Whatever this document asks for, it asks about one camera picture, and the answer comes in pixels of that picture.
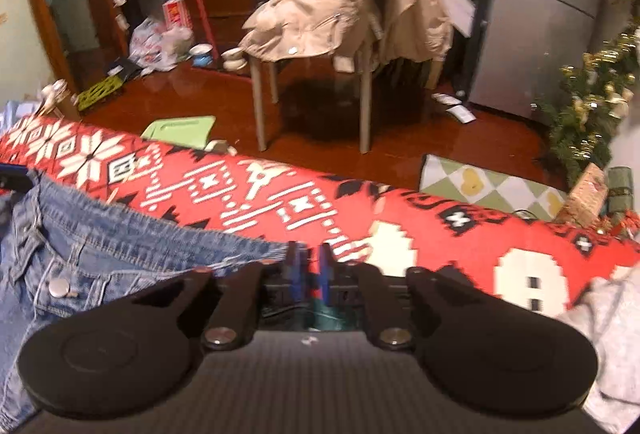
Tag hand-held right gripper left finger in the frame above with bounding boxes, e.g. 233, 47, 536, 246
132, 241, 310, 350

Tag small Christmas tree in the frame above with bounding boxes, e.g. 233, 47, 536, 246
535, 14, 640, 187

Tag grey chair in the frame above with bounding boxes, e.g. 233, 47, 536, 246
247, 0, 446, 154

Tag blue denim shorts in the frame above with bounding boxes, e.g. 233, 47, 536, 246
0, 169, 296, 430

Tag red broom stick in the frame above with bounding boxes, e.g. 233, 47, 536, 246
192, 0, 221, 60

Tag diamond patterned floor mat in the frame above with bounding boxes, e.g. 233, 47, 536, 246
419, 154, 571, 221

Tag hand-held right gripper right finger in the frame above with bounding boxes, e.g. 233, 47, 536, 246
319, 244, 501, 350

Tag wooden door frame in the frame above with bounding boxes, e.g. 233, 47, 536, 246
15, 0, 81, 90

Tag white pet bowl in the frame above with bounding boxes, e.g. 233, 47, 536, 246
221, 46, 247, 72

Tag red white box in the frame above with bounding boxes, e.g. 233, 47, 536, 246
162, 0, 193, 32

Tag green gift box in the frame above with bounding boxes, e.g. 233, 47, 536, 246
605, 166, 637, 215

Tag grey refrigerator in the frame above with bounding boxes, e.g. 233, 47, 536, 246
467, 0, 613, 120

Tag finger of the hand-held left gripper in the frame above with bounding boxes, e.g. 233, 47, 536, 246
0, 165, 35, 193

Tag light green board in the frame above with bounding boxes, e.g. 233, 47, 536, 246
141, 115, 217, 150

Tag white plastic bags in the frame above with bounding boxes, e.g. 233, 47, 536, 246
129, 16, 193, 70

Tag blue pet bowl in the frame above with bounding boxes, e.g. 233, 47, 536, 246
189, 43, 215, 67

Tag black desk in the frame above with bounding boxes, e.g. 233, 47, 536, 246
125, 0, 498, 100

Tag brown patterned gift box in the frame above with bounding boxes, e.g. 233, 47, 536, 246
555, 163, 608, 227

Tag red patterned blanket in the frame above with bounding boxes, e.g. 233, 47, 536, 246
0, 114, 640, 320

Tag grey cloth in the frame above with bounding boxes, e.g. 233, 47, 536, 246
565, 266, 640, 432

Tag wooden drawer cabinet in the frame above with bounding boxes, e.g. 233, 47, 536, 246
180, 0, 261, 55

